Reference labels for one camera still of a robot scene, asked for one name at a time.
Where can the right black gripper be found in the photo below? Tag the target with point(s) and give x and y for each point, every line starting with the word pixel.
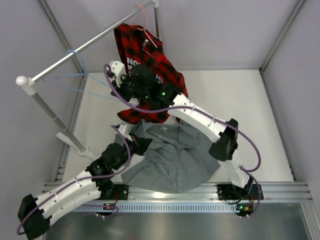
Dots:
pixel 118 91

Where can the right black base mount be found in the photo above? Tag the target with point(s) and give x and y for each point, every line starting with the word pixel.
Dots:
pixel 227 192

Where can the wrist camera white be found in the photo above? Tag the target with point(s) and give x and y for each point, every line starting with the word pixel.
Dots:
pixel 124 129
pixel 117 69

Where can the silver clothes rack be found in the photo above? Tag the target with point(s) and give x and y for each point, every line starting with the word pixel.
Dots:
pixel 28 83

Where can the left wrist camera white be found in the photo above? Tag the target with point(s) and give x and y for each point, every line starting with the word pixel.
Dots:
pixel 124 129

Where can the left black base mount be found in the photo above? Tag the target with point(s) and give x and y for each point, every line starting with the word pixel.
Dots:
pixel 119 192

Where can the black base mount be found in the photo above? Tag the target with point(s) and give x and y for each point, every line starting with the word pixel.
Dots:
pixel 119 192
pixel 227 192

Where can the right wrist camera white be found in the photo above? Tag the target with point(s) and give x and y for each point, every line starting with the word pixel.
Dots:
pixel 117 69

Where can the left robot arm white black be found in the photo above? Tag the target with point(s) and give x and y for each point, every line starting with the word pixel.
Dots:
pixel 38 213

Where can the slotted grey cable duct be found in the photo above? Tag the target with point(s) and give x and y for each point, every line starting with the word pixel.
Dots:
pixel 175 207

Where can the red black plaid shirt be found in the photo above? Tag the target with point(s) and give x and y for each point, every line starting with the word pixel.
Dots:
pixel 134 48

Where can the grey button shirt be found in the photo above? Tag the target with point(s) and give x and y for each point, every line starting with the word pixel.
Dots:
pixel 177 159

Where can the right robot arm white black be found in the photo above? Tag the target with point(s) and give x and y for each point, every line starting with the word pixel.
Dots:
pixel 168 98

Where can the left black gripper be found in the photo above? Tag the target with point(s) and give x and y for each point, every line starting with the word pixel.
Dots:
pixel 141 144

